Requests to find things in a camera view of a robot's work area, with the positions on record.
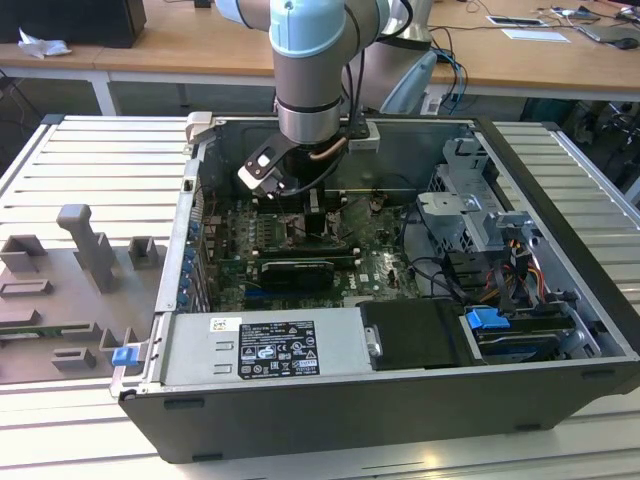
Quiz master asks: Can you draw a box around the blue cable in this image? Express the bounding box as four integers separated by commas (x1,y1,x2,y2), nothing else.
438,48,470,117

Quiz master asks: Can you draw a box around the green RAM stick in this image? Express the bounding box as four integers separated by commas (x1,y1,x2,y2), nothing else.
0,323,96,339

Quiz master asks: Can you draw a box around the black cable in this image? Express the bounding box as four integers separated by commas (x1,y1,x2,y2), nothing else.
405,254,474,307

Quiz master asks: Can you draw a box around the wooden desk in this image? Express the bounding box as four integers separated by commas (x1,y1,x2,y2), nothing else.
0,0,640,101

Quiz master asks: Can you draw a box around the grey case latch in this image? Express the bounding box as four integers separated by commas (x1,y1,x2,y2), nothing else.
183,110,217,147

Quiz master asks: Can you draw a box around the crumpled white paper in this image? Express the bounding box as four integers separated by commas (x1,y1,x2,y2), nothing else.
17,27,71,57

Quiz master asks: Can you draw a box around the CPU socket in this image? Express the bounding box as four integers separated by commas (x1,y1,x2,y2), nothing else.
282,212,349,249

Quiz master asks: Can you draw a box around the silver power supply unit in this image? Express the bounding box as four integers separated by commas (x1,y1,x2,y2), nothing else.
158,307,385,390

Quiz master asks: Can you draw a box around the black PC case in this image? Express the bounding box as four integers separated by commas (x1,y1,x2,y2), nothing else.
110,110,640,464

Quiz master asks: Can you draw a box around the grey parts rack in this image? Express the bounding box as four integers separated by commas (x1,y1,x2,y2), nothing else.
0,202,170,386

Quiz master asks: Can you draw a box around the coloured wire bundle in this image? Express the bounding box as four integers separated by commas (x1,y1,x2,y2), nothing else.
504,238,549,301

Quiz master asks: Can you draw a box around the metal drive cage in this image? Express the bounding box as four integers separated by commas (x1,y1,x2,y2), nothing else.
414,135,544,257

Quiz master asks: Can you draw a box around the black plastic shroud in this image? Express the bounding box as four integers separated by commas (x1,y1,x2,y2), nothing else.
359,299,477,372

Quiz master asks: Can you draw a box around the pale blue teach pendant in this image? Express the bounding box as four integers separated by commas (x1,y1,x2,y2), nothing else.
379,49,439,115

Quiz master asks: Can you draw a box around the green motherboard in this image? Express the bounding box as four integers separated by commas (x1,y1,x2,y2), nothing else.
199,187,426,311

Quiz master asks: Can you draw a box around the black box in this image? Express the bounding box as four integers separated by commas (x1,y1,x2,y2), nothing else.
0,0,148,50

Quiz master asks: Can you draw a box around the grey laptop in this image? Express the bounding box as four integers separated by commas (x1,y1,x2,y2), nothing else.
579,22,640,49

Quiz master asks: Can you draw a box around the white paper sheet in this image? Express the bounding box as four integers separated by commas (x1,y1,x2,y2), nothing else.
501,27,571,44

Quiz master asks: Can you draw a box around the graphics card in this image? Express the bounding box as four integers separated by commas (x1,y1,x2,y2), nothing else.
257,258,335,295

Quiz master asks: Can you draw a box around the hard disk in blue carrier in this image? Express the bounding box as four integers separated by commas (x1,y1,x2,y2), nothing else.
462,305,576,365

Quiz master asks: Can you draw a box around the flat white device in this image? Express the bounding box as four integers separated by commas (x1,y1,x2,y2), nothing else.
487,14,546,29

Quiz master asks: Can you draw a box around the black label sticker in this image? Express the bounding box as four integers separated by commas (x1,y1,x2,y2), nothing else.
238,319,320,380

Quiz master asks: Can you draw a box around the blue plastic latch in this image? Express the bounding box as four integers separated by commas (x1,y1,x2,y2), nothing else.
112,346,140,370

